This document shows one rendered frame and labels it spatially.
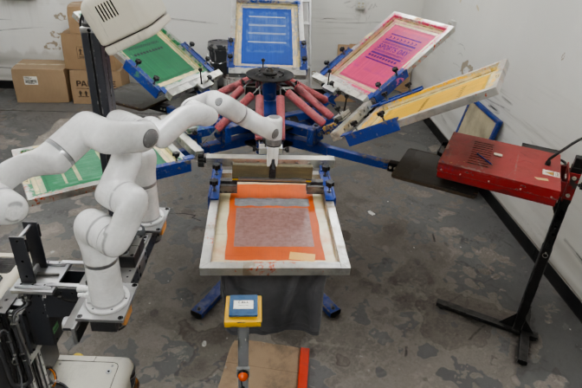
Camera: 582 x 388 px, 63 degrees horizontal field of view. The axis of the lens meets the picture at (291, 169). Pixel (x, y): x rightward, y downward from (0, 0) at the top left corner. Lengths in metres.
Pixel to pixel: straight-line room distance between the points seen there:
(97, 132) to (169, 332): 1.99
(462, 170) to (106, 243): 1.80
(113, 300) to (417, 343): 2.00
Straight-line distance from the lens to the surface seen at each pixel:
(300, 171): 2.29
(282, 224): 2.17
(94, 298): 1.55
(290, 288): 2.08
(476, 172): 2.57
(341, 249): 2.00
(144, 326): 3.11
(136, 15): 1.28
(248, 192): 2.40
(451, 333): 3.21
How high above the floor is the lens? 2.20
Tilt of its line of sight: 28 degrees down
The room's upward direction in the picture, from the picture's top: 3 degrees clockwise
